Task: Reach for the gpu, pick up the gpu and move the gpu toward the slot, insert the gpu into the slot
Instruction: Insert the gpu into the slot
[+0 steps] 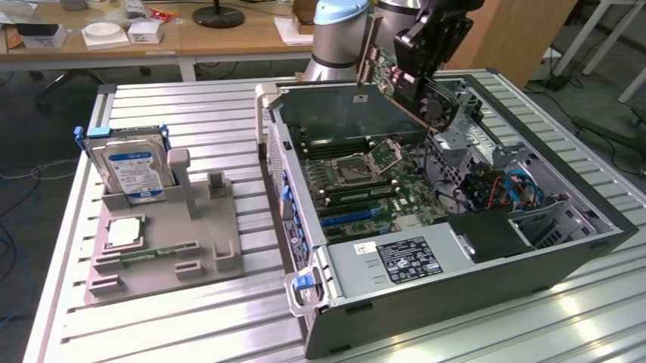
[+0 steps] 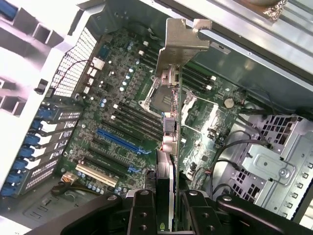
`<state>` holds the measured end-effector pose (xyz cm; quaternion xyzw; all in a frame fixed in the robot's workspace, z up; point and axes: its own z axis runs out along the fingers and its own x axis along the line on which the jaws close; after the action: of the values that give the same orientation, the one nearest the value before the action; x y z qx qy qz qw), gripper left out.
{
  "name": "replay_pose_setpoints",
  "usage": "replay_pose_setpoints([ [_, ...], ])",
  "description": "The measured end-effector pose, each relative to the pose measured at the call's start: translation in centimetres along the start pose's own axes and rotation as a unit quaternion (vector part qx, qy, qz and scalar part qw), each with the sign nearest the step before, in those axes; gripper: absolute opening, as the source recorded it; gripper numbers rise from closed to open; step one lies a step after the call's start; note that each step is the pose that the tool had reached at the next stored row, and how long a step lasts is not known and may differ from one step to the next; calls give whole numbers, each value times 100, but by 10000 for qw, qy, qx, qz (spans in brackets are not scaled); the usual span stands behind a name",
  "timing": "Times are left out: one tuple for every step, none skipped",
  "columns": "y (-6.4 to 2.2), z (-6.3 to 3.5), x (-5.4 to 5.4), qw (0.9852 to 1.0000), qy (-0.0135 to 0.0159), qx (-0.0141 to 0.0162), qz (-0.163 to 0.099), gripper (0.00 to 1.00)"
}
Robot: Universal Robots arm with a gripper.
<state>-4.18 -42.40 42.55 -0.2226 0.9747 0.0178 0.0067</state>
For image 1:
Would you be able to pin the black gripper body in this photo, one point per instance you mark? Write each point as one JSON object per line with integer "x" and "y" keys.
{"x": 434, "y": 41}

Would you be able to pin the graphics card with metal bracket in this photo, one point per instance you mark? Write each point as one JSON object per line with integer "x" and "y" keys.
{"x": 386, "y": 75}

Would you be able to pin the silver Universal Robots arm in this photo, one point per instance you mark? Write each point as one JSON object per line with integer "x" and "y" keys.
{"x": 333, "y": 53}

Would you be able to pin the black RAM slot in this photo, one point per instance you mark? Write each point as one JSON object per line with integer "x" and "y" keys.
{"x": 338, "y": 152}
{"x": 335, "y": 143}

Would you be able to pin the blue expansion slot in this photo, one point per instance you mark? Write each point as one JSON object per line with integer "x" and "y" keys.
{"x": 349, "y": 220}

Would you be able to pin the wooden cabinet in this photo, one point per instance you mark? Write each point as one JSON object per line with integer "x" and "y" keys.
{"x": 514, "y": 38}

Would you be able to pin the silver metal disk bay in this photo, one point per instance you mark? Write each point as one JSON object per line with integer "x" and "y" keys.
{"x": 454, "y": 151}

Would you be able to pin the CPU socket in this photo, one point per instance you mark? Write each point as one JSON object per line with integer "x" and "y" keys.
{"x": 353, "y": 170}

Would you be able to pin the green motherboard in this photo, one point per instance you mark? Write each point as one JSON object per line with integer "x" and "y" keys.
{"x": 403, "y": 181}

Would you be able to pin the black power adapter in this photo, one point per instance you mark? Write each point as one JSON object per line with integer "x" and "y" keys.
{"x": 557, "y": 83}

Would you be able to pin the brown cardboard box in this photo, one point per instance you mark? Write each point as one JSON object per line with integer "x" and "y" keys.
{"x": 305, "y": 11}

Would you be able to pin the white paper stack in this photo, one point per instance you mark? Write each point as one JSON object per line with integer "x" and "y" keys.
{"x": 293, "y": 34}

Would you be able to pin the RAM stick with black chips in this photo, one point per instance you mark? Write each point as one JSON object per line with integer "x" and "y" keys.
{"x": 358, "y": 194}

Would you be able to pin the silver chipset heatsink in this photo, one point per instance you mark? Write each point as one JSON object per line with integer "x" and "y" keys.
{"x": 410, "y": 223}

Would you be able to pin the wooden desk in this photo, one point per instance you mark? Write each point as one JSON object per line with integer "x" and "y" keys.
{"x": 75, "y": 56}
{"x": 227, "y": 41}

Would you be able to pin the black floor stand base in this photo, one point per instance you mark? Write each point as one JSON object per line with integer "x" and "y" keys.
{"x": 610, "y": 132}

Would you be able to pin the black round lamp base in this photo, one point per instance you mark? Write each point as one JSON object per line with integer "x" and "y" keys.
{"x": 219, "y": 17}

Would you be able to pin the grey power supply unit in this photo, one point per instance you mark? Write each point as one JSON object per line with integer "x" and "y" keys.
{"x": 353, "y": 272}

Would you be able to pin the red packet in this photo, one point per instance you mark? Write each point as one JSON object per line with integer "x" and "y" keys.
{"x": 164, "y": 16}

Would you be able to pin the white labelled cardboard box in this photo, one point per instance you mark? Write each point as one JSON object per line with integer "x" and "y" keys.
{"x": 146, "y": 33}

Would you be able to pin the hard disk with blue label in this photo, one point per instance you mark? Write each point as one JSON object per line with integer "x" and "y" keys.
{"x": 128, "y": 170}

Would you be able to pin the grey parts rack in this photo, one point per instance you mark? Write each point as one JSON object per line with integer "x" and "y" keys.
{"x": 167, "y": 227}

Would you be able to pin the black open PC case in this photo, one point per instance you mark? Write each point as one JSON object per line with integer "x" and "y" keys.
{"x": 429, "y": 321}

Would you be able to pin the white boxes on desk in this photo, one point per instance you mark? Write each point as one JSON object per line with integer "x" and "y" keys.
{"x": 104, "y": 36}

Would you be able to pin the blue disk caddy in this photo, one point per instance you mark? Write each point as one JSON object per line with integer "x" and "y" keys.
{"x": 98, "y": 132}

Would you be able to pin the silver CPU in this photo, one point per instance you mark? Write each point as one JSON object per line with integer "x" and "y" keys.
{"x": 123, "y": 230}

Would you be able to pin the green RAM stick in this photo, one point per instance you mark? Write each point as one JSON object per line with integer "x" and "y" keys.
{"x": 146, "y": 254}

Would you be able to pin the black chair base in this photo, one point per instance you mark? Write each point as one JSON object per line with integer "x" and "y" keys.
{"x": 66, "y": 81}

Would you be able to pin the grey cup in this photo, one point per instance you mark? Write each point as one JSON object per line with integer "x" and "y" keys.
{"x": 74, "y": 4}

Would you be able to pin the white box with black lid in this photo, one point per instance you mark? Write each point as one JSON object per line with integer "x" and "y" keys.
{"x": 40, "y": 36}

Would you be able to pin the white table frame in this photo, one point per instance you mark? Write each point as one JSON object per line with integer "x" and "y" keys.
{"x": 605, "y": 30}

